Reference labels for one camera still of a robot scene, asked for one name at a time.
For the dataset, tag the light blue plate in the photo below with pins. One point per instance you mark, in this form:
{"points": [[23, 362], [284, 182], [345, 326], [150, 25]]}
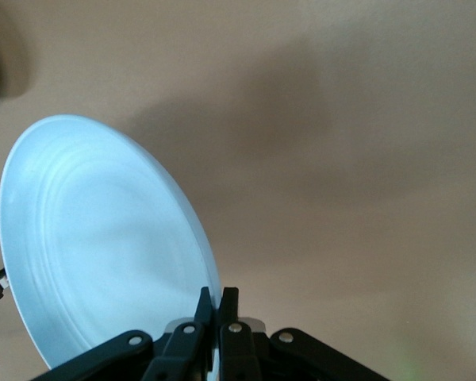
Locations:
{"points": [[103, 238]]}

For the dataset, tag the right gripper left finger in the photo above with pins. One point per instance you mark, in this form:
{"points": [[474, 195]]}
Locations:
{"points": [[178, 349]]}

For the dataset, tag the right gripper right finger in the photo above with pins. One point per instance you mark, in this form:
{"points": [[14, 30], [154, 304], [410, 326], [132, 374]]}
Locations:
{"points": [[238, 353]]}

